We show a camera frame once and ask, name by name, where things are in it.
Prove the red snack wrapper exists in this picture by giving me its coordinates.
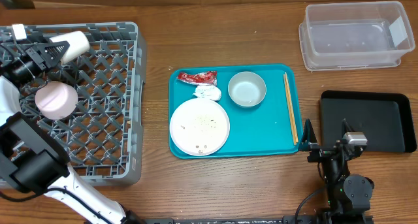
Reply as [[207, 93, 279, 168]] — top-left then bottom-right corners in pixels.
[[177, 71, 217, 86]]

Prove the grey bowl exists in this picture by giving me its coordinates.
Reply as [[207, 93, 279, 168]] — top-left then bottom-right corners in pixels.
[[228, 71, 266, 108]]

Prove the black plastic tray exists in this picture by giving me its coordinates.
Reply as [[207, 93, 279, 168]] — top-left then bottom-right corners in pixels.
[[319, 90, 417, 153]]

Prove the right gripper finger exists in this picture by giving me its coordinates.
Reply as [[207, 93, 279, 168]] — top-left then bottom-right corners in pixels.
[[298, 119, 317, 152], [342, 118, 354, 139]]

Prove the white cup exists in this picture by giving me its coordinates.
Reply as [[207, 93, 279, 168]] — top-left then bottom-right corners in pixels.
[[49, 31, 90, 65]]

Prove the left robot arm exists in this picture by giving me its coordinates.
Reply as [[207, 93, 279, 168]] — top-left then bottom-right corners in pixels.
[[1, 22, 146, 223]]

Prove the wooden chopstick right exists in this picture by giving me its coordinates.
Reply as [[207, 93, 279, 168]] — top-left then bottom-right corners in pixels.
[[284, 71, 299, 144]]

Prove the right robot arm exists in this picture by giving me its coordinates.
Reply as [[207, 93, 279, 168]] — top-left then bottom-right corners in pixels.
[[294, 120, 374, 224]]

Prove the wooden chopstick left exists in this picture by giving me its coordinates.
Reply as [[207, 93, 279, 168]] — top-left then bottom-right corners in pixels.
[[283, 72, 297, 146]]

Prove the large white dirty plate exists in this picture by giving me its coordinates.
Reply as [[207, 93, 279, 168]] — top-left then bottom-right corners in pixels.
[[169, 98, 230, 157]]

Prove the clear plastic storage bin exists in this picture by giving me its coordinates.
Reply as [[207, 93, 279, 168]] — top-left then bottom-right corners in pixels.
[[298, 1, 415, 71]]

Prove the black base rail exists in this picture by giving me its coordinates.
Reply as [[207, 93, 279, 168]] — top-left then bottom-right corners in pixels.
[[144, 215, 374, 224]]

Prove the crumpled white tissue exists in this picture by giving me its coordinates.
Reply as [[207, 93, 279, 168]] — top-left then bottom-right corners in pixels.
[[193, 86, 222, 101]]

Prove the grey plastic dish rack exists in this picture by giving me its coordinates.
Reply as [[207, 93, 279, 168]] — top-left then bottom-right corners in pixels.
[[1, 22, 147, 186]]

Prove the wooden chopstick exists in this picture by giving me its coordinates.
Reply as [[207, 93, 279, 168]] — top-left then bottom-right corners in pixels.
[[283, 72, 297, 146], [284, 71, 299, 144]]

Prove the teal serving tray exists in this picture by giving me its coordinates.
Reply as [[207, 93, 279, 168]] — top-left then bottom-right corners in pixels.
[[169, 64, 303, 158]]

